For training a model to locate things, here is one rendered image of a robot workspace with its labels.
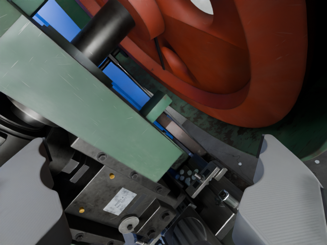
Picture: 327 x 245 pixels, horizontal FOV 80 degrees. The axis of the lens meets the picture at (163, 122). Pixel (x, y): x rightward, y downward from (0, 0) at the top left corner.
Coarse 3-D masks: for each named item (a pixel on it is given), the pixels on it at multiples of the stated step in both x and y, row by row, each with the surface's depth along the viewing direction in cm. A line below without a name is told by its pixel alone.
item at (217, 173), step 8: (216, 160) 79; (208, 168) 75; (216, 168) 73; (224, 168) 74; (200, 176) 73; (208, 176) 73; (216, 176) 73; (192, 184) 75; (200, 184) 73; (192, 192) 73
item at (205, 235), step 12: (180, 216) 68; (192, 216) 66; (168, 228) 68; (180, 228) 65; (192, 228) 63; (204, 228) 61; (168, 240) 66; (180, 240) 63; (192, 240) 61; (216, 240) 57
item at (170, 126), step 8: (160, 120) 92; (168, 120) 91; (168, 128) 91; (176, 128) 92; (176, 136) 93; (184, 136) 94; (184, 144) 95; (192, 144) 96; (192, 152) 97; (200, 152) 98; (208, 160) 94; (224, 176) 84; (232, 176) 82; (240, 176) 140; (240, 184) 78; (248, 184) 76
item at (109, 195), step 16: (80, 160) 47; (64, 176) 47; (80, 176) 46; (96, 176) 43; (112, 176) 44; (64, 192) 46; (80, 192) 42; (96, 192) 44; (112, 192) 47; (128, 192) 49; (144, 192) 51; (64, 208) 43; (80, 208) 44; (96, 208) 46; (112, 208) 48; (128, 208) 51; (144, 208) 54; (160, 208) 52; (112, 224) 50; (128, 224) 51; (144, 224) 52; (160, 224) 55
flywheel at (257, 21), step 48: (96, 0) 60; (144, 0) 34; (240, 0) 17; (288, 0) 14; (144, 48) 65; (192, 48) 39; (240, 48) 28; (288, 48) 17; (192, 96) 60; (240, 96) 37; (288, 96) 23
